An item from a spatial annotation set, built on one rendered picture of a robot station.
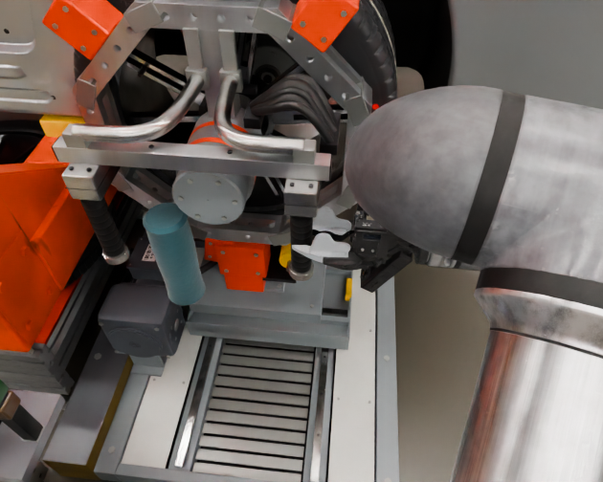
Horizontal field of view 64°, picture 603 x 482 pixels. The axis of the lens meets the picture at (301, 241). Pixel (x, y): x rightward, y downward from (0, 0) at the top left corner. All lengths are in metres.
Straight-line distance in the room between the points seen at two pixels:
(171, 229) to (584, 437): 0.81
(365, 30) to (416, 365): 1.09
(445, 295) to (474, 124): 1.54
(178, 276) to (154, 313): 0.21
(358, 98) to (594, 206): 0.61
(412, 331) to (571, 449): 1.42
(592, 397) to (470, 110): 0.17
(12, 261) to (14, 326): 0.13
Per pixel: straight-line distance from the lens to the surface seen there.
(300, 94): 0.75
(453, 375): 1.66
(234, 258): 1.18
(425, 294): 1.81
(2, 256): 1.05
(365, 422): 1.45
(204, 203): 0.86
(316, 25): 0.81
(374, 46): 0.91
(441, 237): 0.31
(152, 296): 1.30
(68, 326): 1.50
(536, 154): 0.30
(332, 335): 1.47
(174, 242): 1.00
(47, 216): 1.19
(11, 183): 1.09
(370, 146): 0.33
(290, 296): 1.47
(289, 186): 0.71
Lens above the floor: 1.42
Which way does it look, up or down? 48 degrees down
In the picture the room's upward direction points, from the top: straight up
